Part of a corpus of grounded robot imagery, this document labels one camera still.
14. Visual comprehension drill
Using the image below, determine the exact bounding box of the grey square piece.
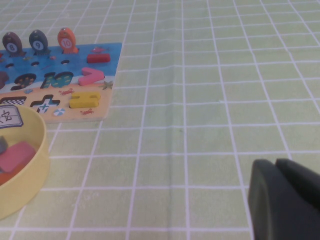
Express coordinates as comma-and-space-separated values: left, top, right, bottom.
0, 136, 9, 155

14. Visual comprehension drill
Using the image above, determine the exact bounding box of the orange fish number ten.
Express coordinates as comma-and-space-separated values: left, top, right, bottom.
57, 27, 79, 55

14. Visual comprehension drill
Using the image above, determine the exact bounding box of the yellow equals sign piece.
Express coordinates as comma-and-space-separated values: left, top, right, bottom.
68, 91, 101, 109

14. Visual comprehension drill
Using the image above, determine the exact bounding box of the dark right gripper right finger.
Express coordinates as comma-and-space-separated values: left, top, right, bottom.
275, 158, 320, 213

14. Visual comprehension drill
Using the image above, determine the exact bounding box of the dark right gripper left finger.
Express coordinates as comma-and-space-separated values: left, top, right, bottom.
247, 159, 320, 240

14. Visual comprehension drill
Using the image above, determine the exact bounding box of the pink trapezoid piece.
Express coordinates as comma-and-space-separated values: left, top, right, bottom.
0, 141, 37, 174

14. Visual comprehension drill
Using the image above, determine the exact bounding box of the pink greater-than sign piece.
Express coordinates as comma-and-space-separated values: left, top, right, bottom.
78, 66, 105, 86

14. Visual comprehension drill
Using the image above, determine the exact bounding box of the colourful wooden puzzle board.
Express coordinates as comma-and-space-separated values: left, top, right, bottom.
0, 42, 123, 124

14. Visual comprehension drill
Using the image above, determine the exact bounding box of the dark grey fish number nine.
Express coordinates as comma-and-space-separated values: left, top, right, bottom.
28, 29, 51, 56

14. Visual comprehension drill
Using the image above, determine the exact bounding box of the yellow plastic bowl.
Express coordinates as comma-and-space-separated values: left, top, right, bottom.
0, 104, 51, 221

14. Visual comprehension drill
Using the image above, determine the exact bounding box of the green checked tablecloth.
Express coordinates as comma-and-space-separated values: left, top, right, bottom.
0, 0, 320, 240

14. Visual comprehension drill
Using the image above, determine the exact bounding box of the brown fish number eight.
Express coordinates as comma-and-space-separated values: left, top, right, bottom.
1, 31, 27, 58

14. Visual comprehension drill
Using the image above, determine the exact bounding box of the white label on yellow bowl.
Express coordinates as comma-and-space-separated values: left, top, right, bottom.
0, 104, 25, 130

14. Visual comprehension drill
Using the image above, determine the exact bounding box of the red minus sign piece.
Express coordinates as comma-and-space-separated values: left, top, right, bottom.
86, 53, 111, 64

